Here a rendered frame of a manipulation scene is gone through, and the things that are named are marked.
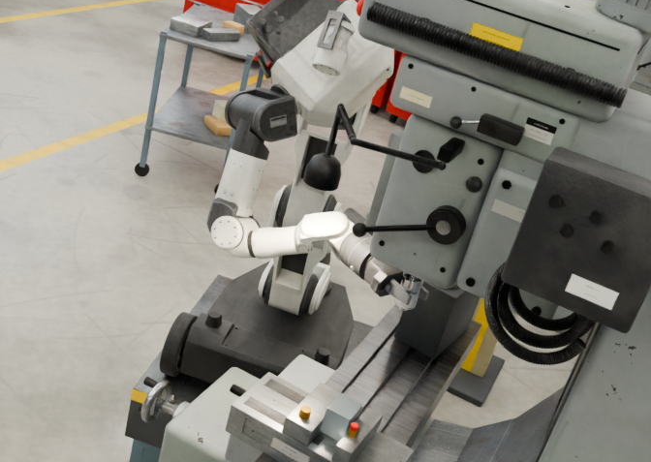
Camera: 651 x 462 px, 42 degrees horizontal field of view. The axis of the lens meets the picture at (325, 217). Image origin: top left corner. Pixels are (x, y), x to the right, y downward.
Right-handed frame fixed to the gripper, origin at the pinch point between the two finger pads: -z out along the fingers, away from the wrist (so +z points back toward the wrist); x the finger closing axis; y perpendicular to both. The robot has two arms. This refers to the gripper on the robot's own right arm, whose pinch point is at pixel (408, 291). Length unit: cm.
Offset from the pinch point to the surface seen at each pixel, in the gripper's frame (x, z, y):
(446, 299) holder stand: 27.0, 8.1, 13.5
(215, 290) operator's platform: 45, 116, 85
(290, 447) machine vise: -30.0, -7.5, 26.0
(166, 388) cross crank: -20, 48, 58
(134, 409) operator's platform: -9, 76, 92
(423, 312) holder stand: 25.7, 12.1, 19.7
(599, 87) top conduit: -6, -26, -57
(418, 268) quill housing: -8.1, -6.2, -11.0
